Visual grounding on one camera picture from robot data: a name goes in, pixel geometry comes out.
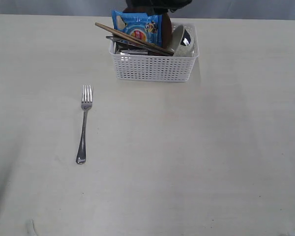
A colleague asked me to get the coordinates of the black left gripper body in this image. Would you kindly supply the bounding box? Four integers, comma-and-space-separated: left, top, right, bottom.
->
125, 0, 192, 14

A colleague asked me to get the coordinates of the brown wooden chopstick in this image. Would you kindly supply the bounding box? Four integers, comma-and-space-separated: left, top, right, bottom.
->
95, 22, 174, 56
106, 29, 174, 57

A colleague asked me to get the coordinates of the silver metal table knife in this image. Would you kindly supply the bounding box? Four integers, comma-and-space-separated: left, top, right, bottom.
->
106, 36, 148, 56

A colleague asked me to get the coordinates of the silver metal fork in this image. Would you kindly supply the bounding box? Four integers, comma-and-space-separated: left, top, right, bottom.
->
76, 85, 93, 165

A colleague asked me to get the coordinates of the blue chips snack bag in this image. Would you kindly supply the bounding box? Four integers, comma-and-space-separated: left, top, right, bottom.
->
111, 10, 162, 47

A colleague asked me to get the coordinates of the brown round wooden plate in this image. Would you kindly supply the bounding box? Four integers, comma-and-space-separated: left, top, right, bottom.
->
123, 6, 172, 49

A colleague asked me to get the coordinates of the glossy ceramic bowl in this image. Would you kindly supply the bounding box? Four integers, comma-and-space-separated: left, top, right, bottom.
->
166, 25, 194, 57

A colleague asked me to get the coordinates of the white perforated plastic basket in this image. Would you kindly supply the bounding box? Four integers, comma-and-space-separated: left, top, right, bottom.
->
109, 22, 199, 82

